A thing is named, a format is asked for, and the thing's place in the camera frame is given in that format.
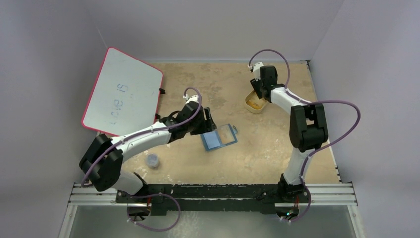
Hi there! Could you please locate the blue leather card holder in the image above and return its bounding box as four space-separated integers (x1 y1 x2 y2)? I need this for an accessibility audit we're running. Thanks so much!
201 124 238 151

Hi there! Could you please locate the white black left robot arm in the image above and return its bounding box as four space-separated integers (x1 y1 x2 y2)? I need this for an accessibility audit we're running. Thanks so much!
79 100 217 203

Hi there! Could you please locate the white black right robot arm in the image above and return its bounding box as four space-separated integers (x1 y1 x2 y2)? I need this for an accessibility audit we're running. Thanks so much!
249 62 328 202

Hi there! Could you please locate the pink framed whiteboard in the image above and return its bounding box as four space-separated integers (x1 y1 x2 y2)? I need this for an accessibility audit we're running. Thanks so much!
81 47 164 136

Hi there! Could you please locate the cream oval card tray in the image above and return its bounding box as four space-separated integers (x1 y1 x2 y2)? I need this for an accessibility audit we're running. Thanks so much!
244 90 269 114

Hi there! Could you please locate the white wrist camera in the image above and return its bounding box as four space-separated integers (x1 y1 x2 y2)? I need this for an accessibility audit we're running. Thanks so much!
248 62 264 82
183 94 202 105

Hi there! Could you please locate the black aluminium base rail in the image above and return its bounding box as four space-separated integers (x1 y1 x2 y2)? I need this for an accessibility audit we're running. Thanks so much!
69 183 357 218

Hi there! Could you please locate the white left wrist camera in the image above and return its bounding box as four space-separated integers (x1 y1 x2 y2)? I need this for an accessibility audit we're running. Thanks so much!
183 94 202 105

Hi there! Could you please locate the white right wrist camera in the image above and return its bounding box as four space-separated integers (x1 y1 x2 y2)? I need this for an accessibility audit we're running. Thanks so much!
248 62 264 82

